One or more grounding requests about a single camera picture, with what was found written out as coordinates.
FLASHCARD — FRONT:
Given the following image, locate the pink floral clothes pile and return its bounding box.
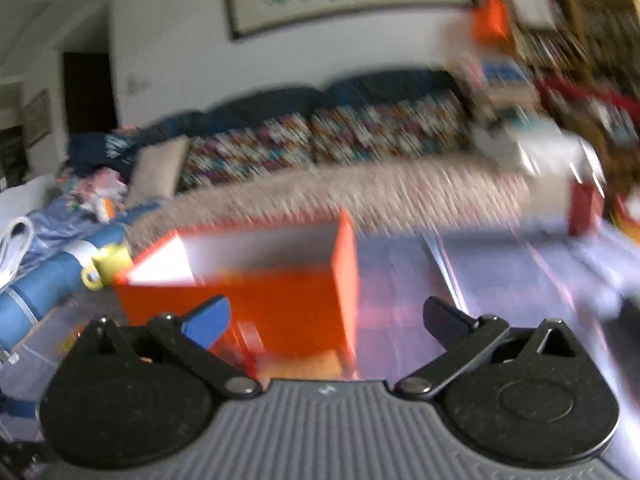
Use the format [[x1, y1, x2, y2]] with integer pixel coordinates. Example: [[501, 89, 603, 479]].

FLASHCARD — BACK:
[[56, 166, 130, 223]]

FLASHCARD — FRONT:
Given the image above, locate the floral sofa cushion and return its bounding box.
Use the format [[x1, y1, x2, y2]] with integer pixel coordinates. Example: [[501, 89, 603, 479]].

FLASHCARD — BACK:
[[310, 89, 472, 167], [179, 112, 317, 192]]

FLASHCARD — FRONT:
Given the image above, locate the white folded cloth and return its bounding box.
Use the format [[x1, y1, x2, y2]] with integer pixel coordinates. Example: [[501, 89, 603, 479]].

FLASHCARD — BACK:
[[0, 216, 37, 289]]

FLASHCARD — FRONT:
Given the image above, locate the white box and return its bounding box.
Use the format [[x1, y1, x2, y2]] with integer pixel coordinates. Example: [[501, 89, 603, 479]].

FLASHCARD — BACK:
[[471, 119, 607, 187]]

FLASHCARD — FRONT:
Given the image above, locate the light blue plastic bag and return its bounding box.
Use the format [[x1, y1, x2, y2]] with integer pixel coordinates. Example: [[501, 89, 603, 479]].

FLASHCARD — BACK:
[[24, 194, 128, 263]]

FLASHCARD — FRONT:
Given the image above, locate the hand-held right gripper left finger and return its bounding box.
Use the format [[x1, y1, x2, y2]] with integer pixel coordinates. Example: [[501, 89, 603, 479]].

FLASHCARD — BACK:
[[92, 295, 263, 402]]

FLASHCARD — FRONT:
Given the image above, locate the floral sofa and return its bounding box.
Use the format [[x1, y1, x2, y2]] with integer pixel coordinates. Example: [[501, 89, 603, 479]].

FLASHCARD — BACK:
[[135, 67, 482, 196]]

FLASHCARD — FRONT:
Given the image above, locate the red can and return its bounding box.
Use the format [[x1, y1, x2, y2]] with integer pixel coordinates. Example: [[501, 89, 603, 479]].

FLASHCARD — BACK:
[[567, 179, 607, 237]]

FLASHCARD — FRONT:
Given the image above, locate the stack of books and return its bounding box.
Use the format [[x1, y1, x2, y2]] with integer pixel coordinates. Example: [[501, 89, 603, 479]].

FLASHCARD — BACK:
[[464, 56, 542, 122]]

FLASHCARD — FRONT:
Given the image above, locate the yellow cup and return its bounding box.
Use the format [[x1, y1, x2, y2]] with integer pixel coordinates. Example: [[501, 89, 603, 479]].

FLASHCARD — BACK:
[[81, 243, 134, 291]]

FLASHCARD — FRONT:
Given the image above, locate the wooden bookshelf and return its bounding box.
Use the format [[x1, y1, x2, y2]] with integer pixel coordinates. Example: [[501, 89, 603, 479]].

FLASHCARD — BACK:
[[492, 0, 640, 111]]

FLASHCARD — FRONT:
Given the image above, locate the orange cardboard box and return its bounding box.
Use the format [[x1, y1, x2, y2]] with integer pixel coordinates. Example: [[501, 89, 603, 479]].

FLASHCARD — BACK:
[[114, 209, 362, 378]]

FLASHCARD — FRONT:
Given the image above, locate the beige pillow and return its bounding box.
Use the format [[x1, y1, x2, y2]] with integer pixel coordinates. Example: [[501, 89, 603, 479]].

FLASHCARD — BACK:
[[124, 135, 192, 207]]

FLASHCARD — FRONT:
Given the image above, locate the beige quilted blanket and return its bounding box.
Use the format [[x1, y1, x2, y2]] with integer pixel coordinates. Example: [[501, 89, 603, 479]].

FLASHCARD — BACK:
[[129, 154, 532, 253]]

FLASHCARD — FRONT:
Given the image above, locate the blue plaid cloth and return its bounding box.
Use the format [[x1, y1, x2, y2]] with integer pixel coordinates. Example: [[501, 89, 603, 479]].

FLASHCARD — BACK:
[[350, 217, 640, 480]]

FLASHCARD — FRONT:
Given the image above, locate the blue rolled mat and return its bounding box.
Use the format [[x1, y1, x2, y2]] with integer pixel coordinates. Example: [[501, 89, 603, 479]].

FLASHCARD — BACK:
[[0, 220, 132, 357]]

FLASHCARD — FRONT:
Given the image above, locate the orange paper bag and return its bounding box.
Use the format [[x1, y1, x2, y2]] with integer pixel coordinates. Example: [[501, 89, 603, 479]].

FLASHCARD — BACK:
[[472, 0, 512, 47]]

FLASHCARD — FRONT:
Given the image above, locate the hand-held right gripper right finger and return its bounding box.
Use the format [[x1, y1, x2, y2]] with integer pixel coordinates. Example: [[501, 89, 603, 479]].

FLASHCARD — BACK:
[[394, 296, 577, 402]]

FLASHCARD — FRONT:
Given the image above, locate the red cloth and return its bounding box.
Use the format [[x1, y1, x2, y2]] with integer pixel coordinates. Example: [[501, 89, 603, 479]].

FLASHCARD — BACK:
[[536, 76, 640, 128]]

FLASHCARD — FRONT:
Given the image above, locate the small framed picture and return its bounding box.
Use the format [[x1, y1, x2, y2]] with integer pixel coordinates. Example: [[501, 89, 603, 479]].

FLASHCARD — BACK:
[[20, 88, 54, 149]]

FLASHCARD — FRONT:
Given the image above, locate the dark blue garment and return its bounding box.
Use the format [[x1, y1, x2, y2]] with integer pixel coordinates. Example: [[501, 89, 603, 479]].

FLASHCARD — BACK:
[[66, 129, 147, 182]]

